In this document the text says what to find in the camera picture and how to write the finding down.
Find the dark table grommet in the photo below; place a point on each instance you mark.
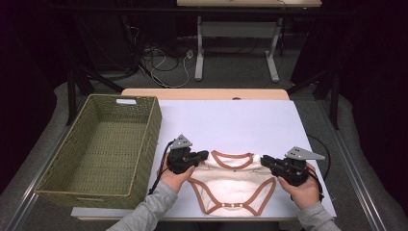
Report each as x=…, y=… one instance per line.
x=236, y=98

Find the white board sheet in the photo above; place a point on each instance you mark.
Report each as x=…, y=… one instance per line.
x=240, y=122

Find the cream baby bodysuit brown trim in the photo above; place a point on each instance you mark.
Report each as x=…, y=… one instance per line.
x=231, y=186

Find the green woven basket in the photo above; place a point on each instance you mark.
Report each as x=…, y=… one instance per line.
x=109, y=144

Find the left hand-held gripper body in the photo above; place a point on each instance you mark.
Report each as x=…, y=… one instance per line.
x=179, y=160

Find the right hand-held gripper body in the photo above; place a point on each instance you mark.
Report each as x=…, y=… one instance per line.
x=292, y=170

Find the white power plug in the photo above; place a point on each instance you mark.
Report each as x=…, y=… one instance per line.
x=189, y=54

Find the person's left hand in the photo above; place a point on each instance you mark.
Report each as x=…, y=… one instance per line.
x=175, y=181

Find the person's right hand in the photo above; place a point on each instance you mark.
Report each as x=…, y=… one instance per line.
x=304, y=194

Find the desk with white legs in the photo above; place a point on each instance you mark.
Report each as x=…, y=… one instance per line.
x=199, y=48

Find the black metal stand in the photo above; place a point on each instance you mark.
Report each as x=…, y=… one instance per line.
x=335, y=102
x=71, y=96

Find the aluminium frame rail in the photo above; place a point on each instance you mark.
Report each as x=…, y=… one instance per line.
x=20, y=210
x=351, y=166

